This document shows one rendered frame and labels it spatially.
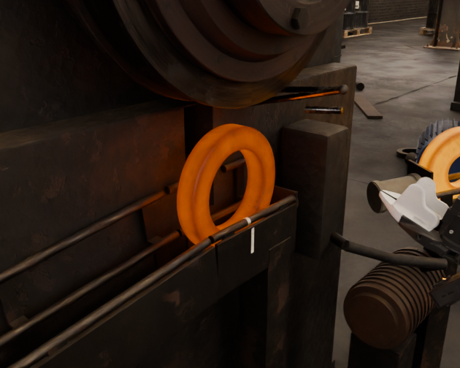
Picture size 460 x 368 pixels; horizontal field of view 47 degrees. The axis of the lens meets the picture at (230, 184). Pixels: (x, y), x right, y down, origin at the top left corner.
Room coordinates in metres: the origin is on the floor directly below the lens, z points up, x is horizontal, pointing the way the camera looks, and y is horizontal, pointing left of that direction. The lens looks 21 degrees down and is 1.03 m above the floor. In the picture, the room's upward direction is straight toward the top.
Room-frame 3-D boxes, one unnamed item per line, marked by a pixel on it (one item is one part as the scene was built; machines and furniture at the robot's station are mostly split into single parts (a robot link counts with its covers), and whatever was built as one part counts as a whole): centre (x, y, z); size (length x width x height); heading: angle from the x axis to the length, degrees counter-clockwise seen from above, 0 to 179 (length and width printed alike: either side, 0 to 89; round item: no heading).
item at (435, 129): (2.68, -1.16, 0.17); 0.57 x 0.31 x 0.34; 159
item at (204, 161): (0.71, 0.00, 0.75); 0.18 x 0.03 x 0.18; 140
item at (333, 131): (0.90, -0.15, 0.68); 0.11 x 0.08 x 0.24; 49
